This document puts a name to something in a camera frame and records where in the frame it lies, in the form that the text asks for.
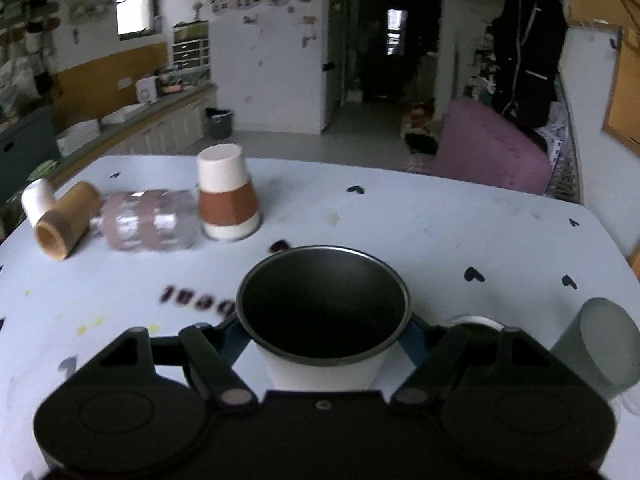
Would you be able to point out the white enamel cup dark inside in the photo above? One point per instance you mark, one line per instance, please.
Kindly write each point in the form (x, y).
(320, 370)

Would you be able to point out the grey waste bin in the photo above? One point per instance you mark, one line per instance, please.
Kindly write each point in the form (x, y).
(219, 125)

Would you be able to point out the frosted grey plastic cup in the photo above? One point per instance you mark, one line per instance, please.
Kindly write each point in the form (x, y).
(595, 345)

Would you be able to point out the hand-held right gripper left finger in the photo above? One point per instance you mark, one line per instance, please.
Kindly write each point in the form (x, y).
(231, 346)

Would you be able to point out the pink patterned clear plastic cup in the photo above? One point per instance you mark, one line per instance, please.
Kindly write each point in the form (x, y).
(145, 220)

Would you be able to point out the window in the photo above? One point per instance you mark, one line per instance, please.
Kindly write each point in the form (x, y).
(134, 2)

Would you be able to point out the small white cup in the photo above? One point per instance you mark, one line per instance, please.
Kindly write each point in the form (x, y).
(37, 197)

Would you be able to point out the pink sofa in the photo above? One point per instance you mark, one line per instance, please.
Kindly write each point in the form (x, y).
(485, 150)

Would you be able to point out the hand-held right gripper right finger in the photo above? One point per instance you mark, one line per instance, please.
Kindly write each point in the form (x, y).
(414, 346)

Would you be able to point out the white tray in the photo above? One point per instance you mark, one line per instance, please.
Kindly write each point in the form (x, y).
(122, 115)

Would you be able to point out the white box appliance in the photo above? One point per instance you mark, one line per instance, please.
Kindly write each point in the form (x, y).
(146, 90)

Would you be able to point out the white cardboard box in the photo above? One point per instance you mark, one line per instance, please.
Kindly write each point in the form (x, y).
(77, 137)

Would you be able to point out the dark grey cabinet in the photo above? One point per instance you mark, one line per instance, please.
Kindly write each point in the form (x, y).
(25, 150)

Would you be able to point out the brown and white paper cup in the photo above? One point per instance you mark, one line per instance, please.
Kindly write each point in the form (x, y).
(227, 205)

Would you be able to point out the white counter cabinets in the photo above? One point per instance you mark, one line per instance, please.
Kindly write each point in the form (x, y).
(165, 127)

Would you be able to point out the plastic drawer organizer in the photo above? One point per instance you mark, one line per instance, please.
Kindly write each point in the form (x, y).
(191, 47)

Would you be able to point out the hanging dark clothes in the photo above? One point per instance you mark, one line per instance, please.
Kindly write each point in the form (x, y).
(530, 45)

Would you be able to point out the white round rim object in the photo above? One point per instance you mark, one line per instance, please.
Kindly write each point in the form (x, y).
(472, 319)

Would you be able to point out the cork board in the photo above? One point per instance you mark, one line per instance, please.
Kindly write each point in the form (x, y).
(627, 95)

